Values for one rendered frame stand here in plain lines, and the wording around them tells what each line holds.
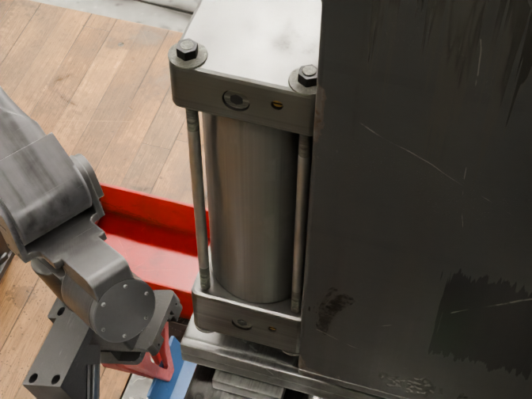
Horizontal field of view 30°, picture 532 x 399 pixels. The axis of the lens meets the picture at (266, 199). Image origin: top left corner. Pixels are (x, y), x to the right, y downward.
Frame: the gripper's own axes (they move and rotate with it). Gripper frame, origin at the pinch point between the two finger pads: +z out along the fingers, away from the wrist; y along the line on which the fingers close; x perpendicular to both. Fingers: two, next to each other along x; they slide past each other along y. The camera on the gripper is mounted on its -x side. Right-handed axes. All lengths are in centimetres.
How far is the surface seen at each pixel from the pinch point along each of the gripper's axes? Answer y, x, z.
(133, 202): -15.6, 24.1, 0.9
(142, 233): -15.9, 22.4, 4.8
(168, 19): -102, 153, 64
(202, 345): 13.0, -4.8, -12.3
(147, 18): -107, 152, 62
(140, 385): -9.4, 3.1, 8.4
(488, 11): 46, -8, -44
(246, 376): 15.5, -5.2, -8.4
